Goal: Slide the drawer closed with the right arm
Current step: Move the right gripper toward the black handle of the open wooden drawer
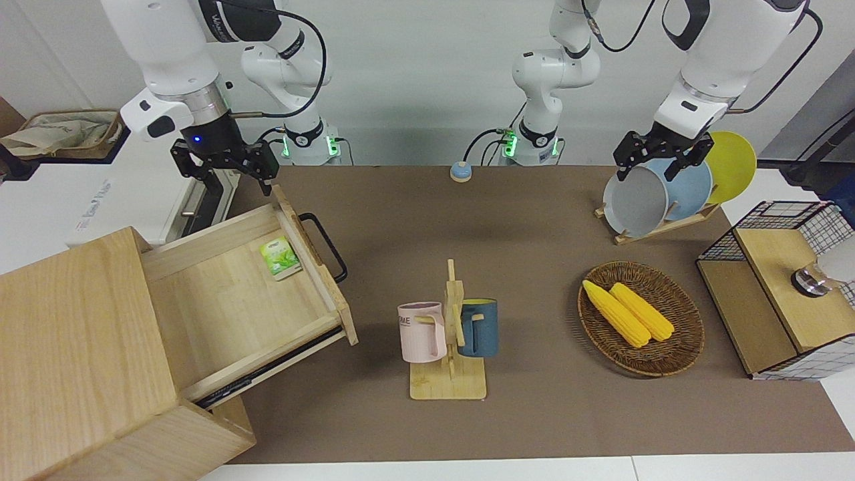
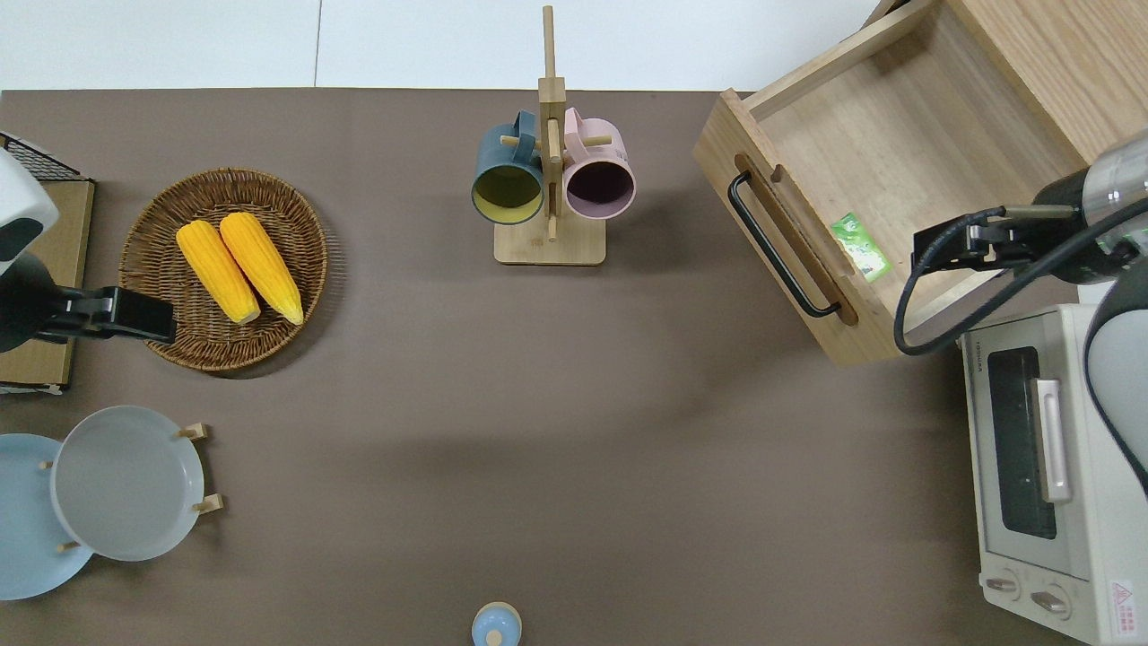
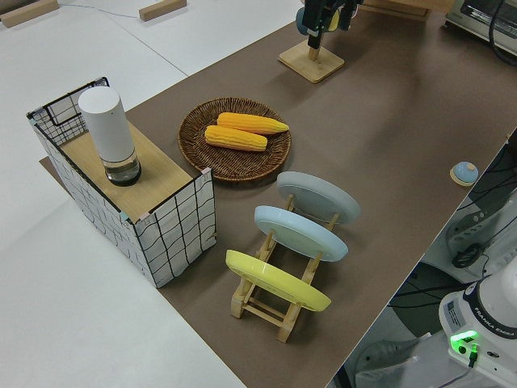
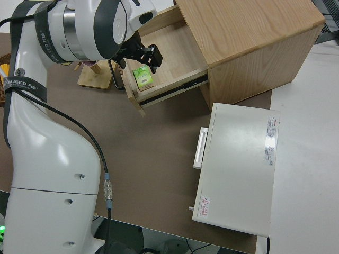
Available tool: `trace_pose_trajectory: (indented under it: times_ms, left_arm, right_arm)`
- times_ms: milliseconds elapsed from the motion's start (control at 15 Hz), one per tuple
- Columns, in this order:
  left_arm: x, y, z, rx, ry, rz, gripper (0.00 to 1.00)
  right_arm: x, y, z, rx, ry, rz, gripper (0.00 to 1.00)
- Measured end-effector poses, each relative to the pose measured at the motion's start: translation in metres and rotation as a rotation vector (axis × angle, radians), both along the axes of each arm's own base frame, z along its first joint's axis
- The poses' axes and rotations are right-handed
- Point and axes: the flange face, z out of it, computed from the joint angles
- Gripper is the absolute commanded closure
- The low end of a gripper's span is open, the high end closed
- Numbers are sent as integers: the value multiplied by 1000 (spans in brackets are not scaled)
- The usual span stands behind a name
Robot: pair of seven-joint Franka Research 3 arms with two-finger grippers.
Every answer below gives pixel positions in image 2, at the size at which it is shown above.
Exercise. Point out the wooden mug tree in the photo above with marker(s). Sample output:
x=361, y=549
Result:
x=549, y=247

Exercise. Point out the yellow corn cob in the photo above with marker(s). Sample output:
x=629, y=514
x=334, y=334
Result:
x=217, y=269
x=262, y=265

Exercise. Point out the brown table mat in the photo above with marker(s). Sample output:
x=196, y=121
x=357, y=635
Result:
x=538, y=404

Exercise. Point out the light wooden drawer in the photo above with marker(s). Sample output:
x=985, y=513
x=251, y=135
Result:
x=897, y=135

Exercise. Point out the light blue plate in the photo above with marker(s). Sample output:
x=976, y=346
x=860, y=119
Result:
x=27, y=538

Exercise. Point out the pink mug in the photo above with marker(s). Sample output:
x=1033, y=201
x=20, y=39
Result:
x=599, y=148

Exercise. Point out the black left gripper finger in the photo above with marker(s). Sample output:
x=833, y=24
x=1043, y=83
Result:
x=145, y=316

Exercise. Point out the dark teal mug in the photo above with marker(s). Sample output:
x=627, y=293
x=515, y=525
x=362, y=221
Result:
x=507, y=152

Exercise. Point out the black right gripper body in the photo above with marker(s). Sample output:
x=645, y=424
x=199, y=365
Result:
x=997, y=242

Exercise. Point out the silver oven knob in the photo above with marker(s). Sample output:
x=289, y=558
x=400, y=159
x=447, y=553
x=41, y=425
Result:
x=1051, y=601
x=1003, y=585

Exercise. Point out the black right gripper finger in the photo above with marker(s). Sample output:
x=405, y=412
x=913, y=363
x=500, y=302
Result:
x=940, y=248

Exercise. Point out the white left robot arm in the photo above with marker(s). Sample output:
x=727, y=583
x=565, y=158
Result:
x=20, y=215

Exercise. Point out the light wooden cabinet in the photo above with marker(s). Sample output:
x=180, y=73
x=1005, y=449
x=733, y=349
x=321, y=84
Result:
x=1058, y=63

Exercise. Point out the blue jar with wooden knob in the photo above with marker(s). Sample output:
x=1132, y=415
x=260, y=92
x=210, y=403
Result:
x=496, y=624

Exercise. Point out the grey plate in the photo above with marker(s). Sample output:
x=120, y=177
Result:
x=126, y=484

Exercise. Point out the flat wooden board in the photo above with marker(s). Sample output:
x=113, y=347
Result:
x=67, y=233

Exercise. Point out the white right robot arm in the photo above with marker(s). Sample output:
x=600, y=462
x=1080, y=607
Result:
x=1117, y=359

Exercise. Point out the green tea packet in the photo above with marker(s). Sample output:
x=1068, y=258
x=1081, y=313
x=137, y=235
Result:
x=861, y=247

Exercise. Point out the white toaster oven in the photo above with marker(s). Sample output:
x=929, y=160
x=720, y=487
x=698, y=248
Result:
x=1103, y=556

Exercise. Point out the wooden plate rack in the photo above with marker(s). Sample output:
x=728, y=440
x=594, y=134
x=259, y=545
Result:
x=199, y=432

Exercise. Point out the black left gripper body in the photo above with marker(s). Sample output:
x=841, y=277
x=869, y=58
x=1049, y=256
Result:
x=82, y=314

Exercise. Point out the brown wicker basket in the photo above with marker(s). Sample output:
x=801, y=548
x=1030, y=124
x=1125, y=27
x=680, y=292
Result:
x=287, y=206

